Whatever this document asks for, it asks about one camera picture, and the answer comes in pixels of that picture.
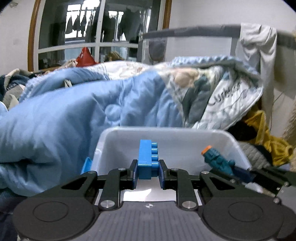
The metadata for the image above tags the blue toy brick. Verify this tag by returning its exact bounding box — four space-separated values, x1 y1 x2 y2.
137 140 159 180

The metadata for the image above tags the beige and teal toy gun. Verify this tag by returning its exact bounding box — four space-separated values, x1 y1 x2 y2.
201 146 254 183

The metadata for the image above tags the blue bin clip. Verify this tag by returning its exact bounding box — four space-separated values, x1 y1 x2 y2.
80 157 92 174

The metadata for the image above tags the white plastic storage bin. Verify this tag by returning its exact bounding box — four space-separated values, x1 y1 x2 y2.
90 126 253 202

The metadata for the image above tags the light blue quilt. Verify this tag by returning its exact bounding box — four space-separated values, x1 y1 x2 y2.
1 69 183 196

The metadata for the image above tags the patterned white quilt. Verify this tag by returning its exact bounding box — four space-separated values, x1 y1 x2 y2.
94 56 263 130

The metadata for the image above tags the red bag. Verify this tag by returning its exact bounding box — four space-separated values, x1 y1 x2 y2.
76 47 97 67

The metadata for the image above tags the plaid blue grey blanket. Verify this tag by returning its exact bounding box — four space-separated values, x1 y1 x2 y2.
1 69 36 110

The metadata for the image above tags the white cloth on rail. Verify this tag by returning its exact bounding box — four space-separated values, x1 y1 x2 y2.
236 23 278 123

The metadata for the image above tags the grey bed rail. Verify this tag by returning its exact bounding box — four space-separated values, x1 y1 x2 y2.
142 25 295 50

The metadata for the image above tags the window with wooden frame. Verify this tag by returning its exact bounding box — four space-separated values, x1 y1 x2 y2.
28 1 172 71

